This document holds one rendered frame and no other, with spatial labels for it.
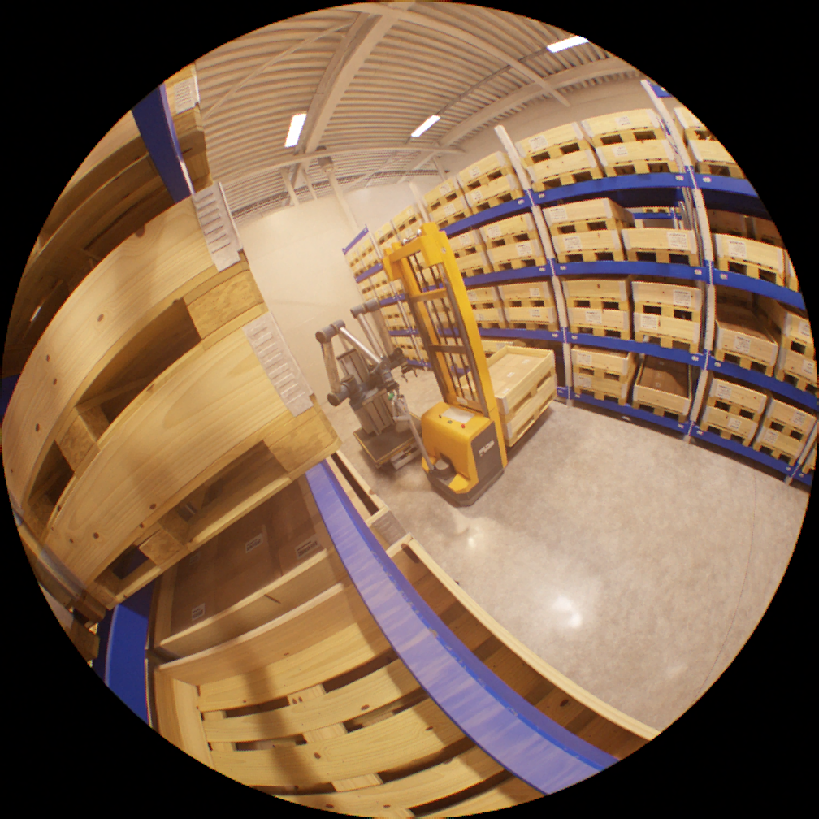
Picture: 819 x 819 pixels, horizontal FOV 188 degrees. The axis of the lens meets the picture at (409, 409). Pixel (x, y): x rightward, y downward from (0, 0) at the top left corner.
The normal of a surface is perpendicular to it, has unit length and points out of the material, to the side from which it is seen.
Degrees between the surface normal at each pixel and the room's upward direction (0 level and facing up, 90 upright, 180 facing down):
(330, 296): 90
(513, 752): 0
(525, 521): 0
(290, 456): 90
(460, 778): 0
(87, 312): 90
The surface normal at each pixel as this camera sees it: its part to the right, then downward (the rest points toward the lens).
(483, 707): -0.36, -0.81
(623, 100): -0.77, 0.54
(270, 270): 0.52, 0.25
